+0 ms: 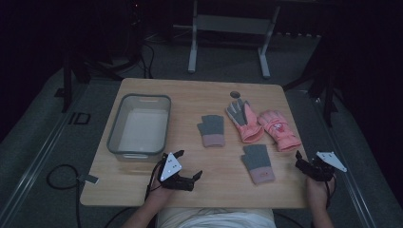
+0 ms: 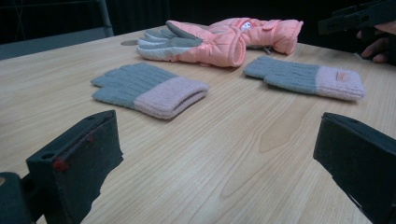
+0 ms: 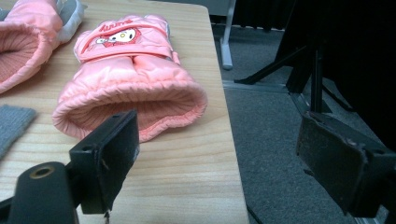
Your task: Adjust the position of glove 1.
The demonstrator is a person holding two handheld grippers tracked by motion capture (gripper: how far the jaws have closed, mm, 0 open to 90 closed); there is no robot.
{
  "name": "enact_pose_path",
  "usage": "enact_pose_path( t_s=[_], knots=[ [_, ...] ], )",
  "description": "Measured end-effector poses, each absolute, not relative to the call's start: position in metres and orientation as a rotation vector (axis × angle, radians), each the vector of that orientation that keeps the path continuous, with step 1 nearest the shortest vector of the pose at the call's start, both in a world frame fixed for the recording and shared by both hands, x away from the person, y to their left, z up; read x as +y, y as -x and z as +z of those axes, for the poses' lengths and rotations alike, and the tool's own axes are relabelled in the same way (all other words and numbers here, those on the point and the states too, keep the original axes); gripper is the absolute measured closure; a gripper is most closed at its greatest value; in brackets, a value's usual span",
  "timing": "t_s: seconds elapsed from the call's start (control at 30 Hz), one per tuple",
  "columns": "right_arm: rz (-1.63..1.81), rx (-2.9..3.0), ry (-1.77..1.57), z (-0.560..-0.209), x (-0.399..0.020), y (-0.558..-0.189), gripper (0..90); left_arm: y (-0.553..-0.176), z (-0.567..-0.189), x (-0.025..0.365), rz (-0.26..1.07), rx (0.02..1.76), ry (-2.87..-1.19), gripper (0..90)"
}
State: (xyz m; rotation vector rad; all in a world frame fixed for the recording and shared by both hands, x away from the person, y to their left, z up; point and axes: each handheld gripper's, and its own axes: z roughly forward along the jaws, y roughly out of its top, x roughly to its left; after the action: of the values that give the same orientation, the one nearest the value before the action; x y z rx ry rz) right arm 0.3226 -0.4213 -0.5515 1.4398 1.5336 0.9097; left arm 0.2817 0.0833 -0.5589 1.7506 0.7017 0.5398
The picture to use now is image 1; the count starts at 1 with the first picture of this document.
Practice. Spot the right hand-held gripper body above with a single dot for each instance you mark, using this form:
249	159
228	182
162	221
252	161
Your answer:
326	164

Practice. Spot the grey and pink knit glove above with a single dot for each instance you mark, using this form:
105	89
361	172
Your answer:
212	129
258	163

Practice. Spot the black metal stand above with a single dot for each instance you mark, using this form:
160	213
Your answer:
323	88
79	63

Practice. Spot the white metal stand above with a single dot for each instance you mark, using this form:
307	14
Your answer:
233	25

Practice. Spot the person's right hand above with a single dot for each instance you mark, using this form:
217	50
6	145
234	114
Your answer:
317	191

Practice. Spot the metal floor rail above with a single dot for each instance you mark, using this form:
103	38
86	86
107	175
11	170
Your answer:
38	161
342	164

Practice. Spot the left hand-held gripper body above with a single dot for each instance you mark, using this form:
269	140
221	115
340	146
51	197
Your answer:
171	169

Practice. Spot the person's left hand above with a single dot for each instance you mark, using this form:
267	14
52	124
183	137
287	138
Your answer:
161	194

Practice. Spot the round grey table grommet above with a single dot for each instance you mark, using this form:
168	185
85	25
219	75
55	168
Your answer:
235	94

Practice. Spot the small grey floor tag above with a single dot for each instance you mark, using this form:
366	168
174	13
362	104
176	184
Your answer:
88	179

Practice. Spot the pink glove with cartoon print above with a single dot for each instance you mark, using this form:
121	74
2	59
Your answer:
278	128

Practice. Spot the pink glove with grey palm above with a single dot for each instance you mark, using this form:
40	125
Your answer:
248	122

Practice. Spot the person's white shirt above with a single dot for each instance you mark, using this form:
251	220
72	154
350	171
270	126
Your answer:
215	219

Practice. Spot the clear plastic storage bin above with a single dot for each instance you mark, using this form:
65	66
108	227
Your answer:
142	129

